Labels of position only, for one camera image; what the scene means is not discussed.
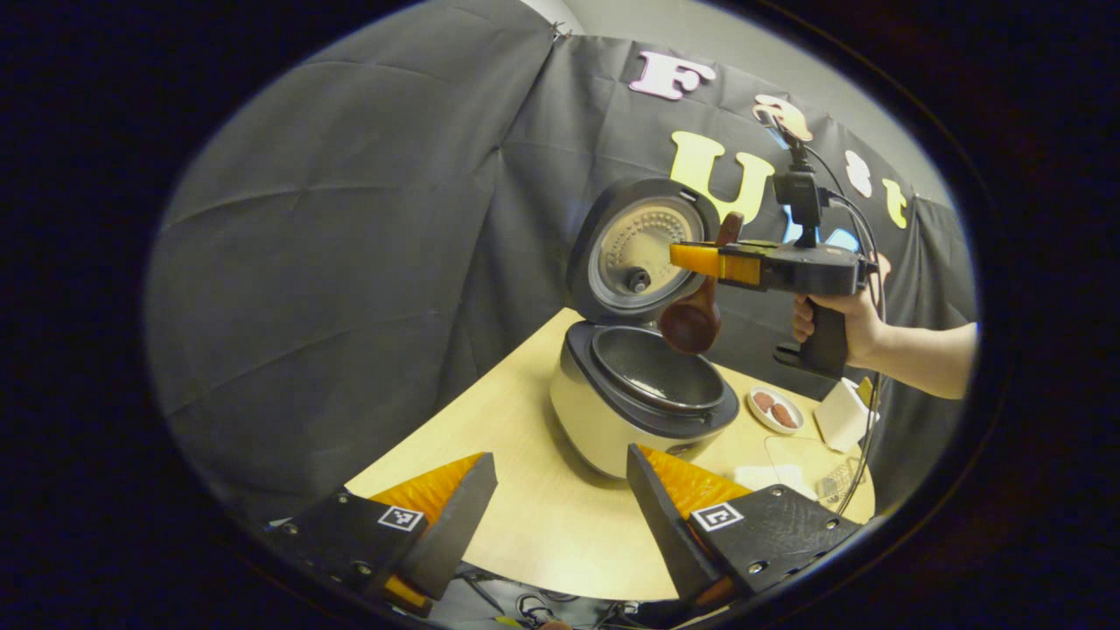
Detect white toaster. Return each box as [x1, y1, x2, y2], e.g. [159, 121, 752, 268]
[813, 377, 881, 454]

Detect dark wooden spoon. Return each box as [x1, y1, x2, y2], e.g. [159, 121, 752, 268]
[657, 210, 747, 357]

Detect metal wire chopstick holder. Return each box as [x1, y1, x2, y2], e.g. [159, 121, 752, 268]
[817, 458, 868, 506]

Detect grey and silver rice cooker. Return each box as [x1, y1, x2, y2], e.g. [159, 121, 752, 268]
[549, 177, 744, 481]

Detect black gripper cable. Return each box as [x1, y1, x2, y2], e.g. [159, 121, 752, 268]
[803, 143, 888, 519]

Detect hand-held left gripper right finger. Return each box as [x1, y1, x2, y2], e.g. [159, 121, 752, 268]
[625, 443, 865, 610]

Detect clear glass dish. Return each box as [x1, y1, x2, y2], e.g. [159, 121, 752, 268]
[732, 434, 869, 510]

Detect white round plate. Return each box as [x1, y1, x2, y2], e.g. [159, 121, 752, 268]
[745, 385, 806, 437]

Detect black cable bundle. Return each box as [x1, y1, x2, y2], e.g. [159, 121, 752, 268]
[455, 569, 633, 630]

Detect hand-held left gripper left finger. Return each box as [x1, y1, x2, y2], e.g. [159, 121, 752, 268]
[267, 451, 499, 619]

